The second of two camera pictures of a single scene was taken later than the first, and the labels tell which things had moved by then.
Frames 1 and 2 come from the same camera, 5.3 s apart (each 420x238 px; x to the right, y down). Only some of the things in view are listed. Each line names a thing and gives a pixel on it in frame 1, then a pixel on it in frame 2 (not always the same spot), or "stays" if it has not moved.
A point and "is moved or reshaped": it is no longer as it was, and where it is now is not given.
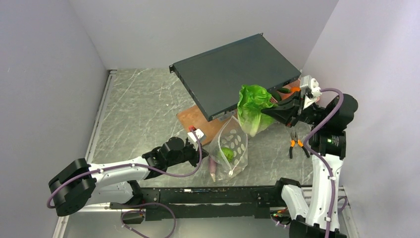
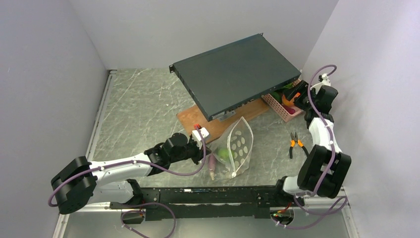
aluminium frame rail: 62,220 stays
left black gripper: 198,154 stays
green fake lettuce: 252,99 -> 288,86
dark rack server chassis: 213,79 stays
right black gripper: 287,110 -> 302,88
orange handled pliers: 294,139 stays
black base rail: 165,203 stays
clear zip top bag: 229,157 is moved or reshaped
